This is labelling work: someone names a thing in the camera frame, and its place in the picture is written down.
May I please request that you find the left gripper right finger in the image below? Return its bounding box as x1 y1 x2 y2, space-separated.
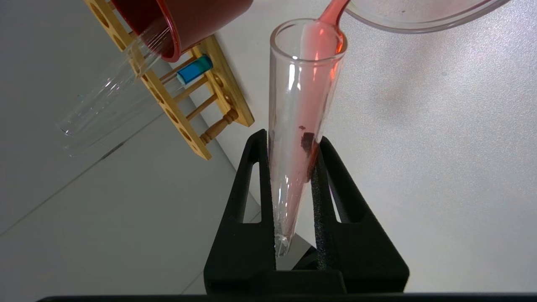
310 136 410 278

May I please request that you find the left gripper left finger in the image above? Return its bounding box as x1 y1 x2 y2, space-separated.
204 129 278 274

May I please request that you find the red pigment test tube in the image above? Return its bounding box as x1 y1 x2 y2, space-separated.
268 18 348 258

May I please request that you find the blue pigment test tube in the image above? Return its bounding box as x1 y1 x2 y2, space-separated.
67 55 214 158

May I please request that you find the wooden test tube rack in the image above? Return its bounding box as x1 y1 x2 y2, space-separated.
84 0 255 161

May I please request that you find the empty glass test tube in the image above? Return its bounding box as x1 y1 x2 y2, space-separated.
57 40 163 137

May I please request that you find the red plastic cup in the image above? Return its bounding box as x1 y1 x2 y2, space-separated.
111 0 255 63

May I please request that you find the clear glass beaker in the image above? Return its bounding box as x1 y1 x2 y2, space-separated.
344 0 513 34

